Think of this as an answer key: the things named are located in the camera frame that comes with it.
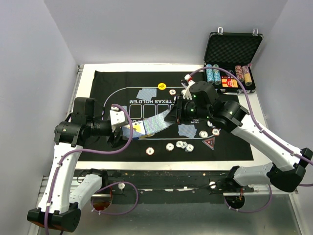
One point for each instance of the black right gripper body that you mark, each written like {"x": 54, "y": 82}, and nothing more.
{"x": 181, "y": 116}

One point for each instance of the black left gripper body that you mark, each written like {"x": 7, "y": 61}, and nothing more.
{"x": 113, "y": 140}

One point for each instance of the blue back card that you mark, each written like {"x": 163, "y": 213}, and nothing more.
{"x": 187, "y": 130}
{"x": 146, "y": 93}

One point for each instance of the blue back card being drawn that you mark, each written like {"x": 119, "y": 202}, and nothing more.
{"x": 156, "y": 123}

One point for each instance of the blue white chip stack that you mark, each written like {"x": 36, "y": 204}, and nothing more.
{"x": 189, "y": 148}

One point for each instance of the blue playing card deck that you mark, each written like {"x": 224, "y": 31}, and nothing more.
{"x": 138, "y": 130}

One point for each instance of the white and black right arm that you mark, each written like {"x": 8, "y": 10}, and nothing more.
{"x": 288, "y": 163}

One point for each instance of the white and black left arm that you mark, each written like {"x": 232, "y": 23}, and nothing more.
{"x": 60, "y": 208}

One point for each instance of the grey white chip near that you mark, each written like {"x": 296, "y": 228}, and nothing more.
{"x": 180, "y": 144}

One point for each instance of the grey white chip right lower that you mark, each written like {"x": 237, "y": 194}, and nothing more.
{"x": 203, "y": 134}

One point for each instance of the blue white 5 chip right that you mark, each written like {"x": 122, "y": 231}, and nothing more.
{"x": 209, "y": 124}

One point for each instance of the black poker table mat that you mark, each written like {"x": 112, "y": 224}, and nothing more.
{"x": 122, "y": 88}

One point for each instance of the yellow round dealer button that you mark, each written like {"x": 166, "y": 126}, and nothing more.
{"x": 162, "y": 86}

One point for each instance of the red white chip near edge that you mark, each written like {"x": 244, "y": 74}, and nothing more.
{"x": 150, "y": 151}

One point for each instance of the red triangular dealer marker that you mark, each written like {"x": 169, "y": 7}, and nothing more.
{"x": 210, "y": 142}

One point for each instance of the light blue chip row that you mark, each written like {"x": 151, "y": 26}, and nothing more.
{"x": 209, "y": 74}

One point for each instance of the green chip row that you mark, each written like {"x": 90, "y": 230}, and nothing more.
{"x": 217, "y": 77}

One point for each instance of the red orange card box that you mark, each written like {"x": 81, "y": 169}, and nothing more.
{"x": 228, "y": 82}

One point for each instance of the red brown chip row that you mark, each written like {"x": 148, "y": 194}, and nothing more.
{"x": 239, "y": 73}

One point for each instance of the purple tan chip row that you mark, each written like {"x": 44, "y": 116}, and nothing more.
{"x": 247, "y": 76}

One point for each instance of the black aluminium poker chip case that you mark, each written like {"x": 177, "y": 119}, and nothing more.
{"x": 230, "y": 50}

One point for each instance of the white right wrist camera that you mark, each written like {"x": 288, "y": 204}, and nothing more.
{"x": 187, "y": 82}

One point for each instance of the aluminium mounting rail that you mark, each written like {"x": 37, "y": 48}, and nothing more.
{"x": 190, "y": 183}

